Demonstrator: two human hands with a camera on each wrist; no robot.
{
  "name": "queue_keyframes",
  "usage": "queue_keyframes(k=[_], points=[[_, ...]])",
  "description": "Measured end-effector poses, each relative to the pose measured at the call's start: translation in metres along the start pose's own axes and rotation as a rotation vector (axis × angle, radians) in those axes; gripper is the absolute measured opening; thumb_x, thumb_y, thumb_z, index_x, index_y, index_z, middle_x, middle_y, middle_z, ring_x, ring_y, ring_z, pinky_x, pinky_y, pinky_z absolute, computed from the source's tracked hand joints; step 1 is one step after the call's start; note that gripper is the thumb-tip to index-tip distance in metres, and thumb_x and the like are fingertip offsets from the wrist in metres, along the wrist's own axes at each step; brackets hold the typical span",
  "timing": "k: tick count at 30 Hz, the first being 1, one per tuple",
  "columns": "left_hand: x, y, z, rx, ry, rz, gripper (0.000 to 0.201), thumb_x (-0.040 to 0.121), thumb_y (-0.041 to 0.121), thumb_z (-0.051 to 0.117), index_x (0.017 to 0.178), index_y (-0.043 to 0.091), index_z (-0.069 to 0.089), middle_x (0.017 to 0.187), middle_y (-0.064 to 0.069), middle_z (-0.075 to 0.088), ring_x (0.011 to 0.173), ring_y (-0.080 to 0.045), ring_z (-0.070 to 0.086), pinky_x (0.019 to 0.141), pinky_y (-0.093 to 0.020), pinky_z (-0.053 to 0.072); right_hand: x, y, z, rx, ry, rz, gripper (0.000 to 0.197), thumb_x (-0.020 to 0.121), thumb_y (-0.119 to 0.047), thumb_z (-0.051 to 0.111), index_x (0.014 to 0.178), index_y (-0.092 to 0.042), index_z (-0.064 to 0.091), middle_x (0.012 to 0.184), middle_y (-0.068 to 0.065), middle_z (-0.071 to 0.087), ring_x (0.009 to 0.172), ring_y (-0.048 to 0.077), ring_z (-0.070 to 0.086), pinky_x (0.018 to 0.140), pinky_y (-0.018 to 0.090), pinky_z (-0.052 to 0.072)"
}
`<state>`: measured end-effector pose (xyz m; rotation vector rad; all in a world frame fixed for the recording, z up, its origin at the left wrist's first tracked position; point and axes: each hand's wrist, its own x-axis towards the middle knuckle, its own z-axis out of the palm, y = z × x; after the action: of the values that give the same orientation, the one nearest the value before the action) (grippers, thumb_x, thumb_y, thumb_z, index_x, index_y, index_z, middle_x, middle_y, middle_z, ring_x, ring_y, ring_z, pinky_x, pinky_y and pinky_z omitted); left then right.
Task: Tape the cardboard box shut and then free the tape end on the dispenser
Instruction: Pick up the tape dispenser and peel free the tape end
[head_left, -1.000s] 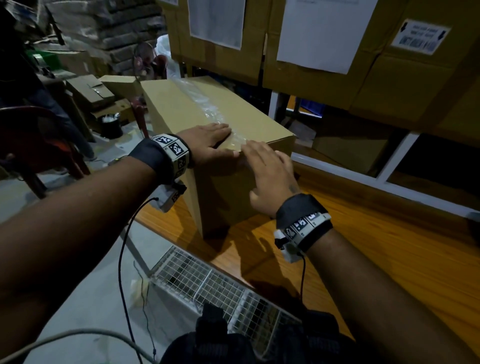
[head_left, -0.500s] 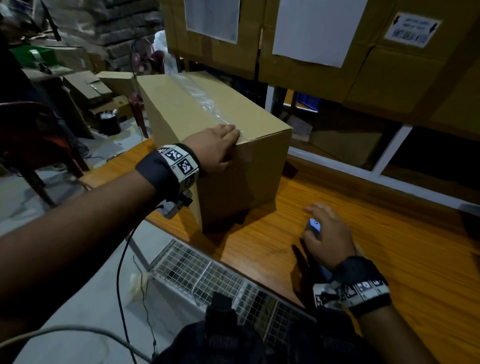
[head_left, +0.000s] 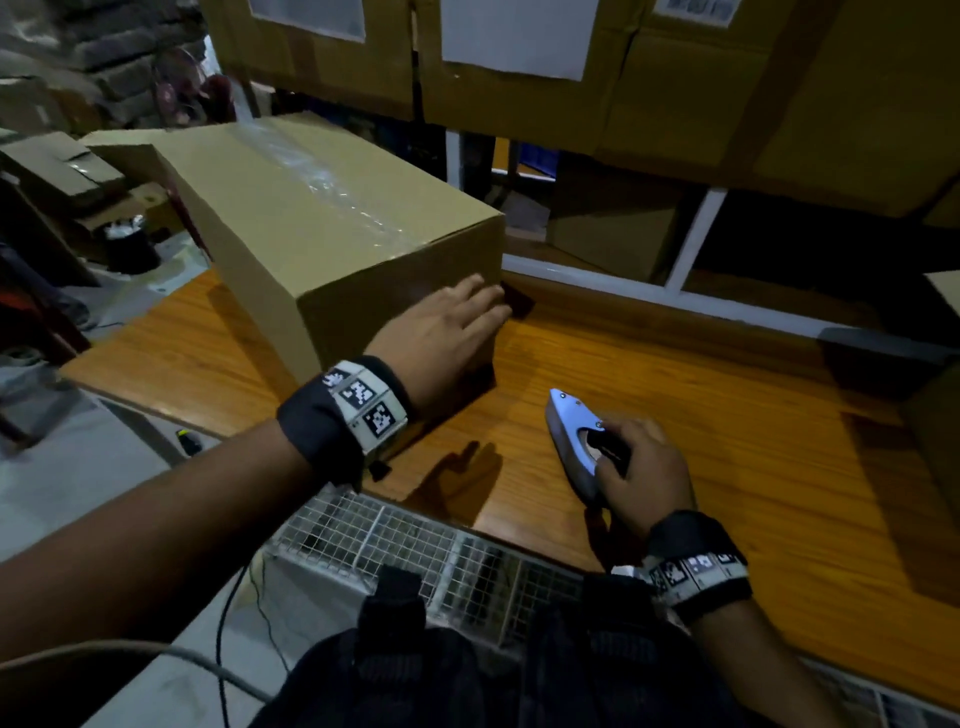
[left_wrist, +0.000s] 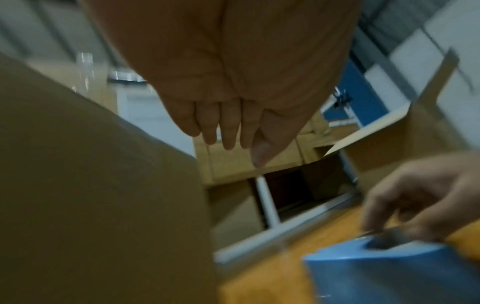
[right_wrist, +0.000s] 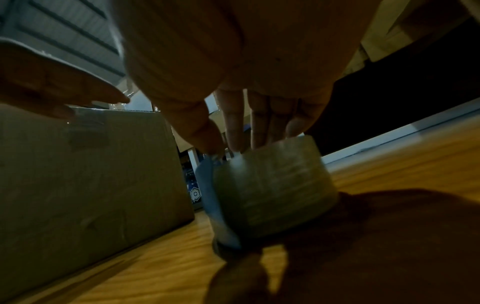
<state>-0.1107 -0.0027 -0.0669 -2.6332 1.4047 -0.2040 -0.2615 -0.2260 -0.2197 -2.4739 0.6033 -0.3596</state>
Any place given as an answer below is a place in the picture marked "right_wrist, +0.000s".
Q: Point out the blue tape dispenser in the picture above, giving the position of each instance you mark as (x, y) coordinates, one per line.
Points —
(210, 193)

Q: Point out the white metal shelf frame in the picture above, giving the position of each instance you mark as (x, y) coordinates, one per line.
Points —
(393, 133)

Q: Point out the person's left hand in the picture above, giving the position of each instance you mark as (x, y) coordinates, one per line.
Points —
(45, 80)

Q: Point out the person's right hand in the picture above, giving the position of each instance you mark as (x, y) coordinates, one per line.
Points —
(232, 53)

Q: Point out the large plain cardboard box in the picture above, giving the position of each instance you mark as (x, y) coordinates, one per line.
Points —
(397, 26)

